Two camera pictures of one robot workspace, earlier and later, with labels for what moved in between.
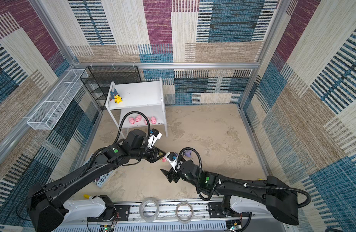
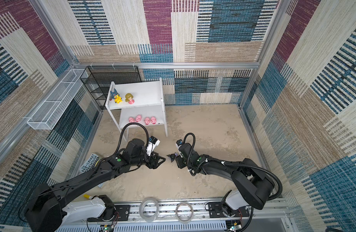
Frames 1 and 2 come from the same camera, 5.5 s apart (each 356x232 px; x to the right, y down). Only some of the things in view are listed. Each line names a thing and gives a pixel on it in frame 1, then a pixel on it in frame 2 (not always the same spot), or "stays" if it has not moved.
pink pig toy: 153,120 stays
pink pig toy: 145,122 stays
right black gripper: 170,175 → 179,162
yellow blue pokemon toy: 115,95 stays
